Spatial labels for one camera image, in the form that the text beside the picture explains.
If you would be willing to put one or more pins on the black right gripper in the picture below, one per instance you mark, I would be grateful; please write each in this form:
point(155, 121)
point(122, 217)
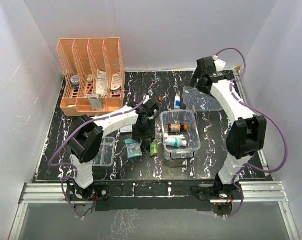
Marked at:
point(194, 80)

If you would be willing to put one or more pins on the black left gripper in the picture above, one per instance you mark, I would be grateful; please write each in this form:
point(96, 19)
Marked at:
point(148, 134)

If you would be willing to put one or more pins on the green sachet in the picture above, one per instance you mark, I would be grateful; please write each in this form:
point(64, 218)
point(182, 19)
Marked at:
point(153, 149)

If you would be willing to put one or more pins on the teal bandage packet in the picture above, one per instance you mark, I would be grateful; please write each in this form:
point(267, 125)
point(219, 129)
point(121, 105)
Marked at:
point(133, 148)

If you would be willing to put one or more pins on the white blue mask packet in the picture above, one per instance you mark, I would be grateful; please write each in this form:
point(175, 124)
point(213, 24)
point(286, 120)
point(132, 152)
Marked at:
point(126, 129)

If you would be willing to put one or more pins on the clear plastic box lid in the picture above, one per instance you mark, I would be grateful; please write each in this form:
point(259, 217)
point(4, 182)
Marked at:
point(198, 101)

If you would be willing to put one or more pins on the white green medicine bottle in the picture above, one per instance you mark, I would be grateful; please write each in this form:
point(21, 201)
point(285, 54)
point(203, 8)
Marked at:
point(175, 141)

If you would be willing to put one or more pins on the brown medicine bottle orange cap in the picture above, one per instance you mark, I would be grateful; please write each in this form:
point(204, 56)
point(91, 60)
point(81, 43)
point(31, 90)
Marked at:
point(172, 127)

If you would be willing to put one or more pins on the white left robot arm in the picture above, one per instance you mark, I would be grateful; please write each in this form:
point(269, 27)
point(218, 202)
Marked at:
point(86, 139)

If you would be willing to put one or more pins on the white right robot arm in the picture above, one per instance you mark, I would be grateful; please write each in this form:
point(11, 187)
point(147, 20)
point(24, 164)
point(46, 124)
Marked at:
point(247, 132)

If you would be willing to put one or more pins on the white medicine box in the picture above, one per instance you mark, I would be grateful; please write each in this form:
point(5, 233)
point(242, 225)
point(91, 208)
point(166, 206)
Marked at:
point(95, 101)

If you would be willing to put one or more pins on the white blue bandage roll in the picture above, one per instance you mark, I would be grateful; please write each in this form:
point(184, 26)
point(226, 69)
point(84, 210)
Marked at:
point(177, 102)

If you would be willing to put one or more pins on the clear plastic storage box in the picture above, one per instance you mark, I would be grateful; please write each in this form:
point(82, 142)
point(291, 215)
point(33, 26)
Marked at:
point(182, 116)

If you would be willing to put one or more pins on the clear divided tray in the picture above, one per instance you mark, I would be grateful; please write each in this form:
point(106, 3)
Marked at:
point(105, 155)

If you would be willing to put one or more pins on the beige blister pack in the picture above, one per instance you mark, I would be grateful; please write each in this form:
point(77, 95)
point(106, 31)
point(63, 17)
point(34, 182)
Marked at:
point(116, 81)

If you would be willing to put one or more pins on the white paper packet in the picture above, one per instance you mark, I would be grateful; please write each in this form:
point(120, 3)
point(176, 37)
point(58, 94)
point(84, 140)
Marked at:
point(101, 83)

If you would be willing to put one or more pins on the orange plastic file organizer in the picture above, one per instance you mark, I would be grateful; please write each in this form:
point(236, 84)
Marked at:
point(84, 57)

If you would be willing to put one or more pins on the round blue white tin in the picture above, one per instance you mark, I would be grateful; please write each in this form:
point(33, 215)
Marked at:
point(75, 80)

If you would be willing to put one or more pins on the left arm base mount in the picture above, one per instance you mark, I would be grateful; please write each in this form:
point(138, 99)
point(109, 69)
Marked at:
point(96, 194)

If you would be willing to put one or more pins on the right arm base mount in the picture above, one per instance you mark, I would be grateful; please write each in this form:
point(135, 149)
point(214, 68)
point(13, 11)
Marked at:
point(218, 191)

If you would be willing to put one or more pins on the aluminium frame rail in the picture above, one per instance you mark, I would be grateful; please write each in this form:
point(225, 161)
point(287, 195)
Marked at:
point(264, 214)

